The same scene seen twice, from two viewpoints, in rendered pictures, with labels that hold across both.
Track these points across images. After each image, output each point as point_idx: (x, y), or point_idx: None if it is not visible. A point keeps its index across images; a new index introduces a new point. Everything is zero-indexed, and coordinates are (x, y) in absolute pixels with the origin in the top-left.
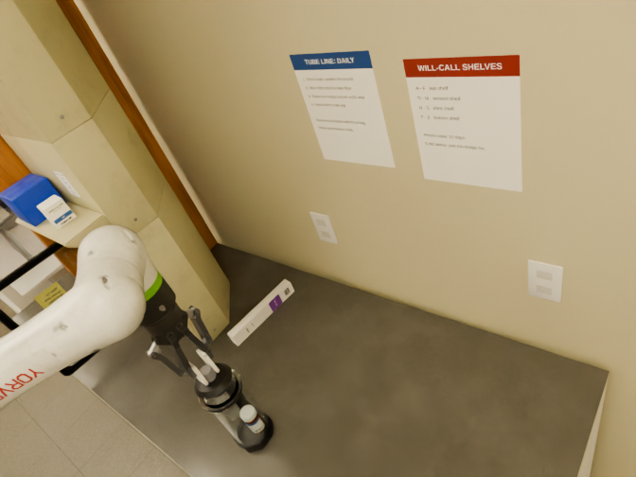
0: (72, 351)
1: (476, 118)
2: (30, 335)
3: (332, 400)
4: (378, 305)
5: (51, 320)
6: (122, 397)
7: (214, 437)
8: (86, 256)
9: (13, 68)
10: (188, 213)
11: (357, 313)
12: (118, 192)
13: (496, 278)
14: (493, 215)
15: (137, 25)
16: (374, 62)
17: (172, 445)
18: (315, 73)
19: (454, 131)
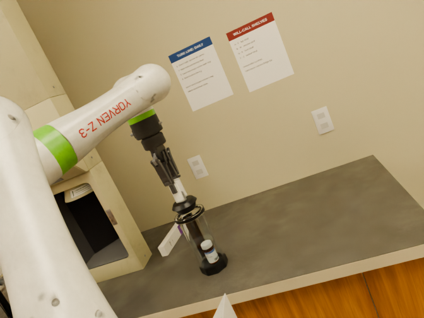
0: (146, 90)
1: (264, 47)
2: (121, 84)
3: (253, 231)
4: (246, 199)
5: (131, 77)
6: None
7: (185, 285)
8: (128, 75)
9: (33, 56)
10: None
11: (236, 207)
12: None
13: (301, 135)
14: (286, 94)
15: (65, 80)
16: (212, 41)
17: (154, 308)
18: (183, 60)
19: (257, 57)
